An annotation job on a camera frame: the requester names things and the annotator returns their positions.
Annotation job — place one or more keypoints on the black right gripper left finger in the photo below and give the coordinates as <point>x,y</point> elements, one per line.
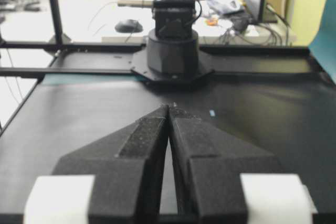
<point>115,179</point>

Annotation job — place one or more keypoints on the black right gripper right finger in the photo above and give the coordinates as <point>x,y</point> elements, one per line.
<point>229,180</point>

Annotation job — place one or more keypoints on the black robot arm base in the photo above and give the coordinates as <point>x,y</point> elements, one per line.
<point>172,46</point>

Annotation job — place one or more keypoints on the small blue tape mark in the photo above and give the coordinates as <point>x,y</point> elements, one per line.
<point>212,113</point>

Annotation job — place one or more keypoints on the black octagonal mounting plate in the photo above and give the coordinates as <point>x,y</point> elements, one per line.
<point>172,75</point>

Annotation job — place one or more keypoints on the black computer mouse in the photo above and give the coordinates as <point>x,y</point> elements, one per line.
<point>128,26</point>

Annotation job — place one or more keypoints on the teal backdrop sheet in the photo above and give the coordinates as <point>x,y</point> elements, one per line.
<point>323,45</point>

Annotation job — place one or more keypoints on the white background desk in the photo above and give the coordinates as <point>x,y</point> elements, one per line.
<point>225,12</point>

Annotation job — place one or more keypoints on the black aluminium frame rails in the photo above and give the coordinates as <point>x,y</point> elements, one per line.
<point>253,91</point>

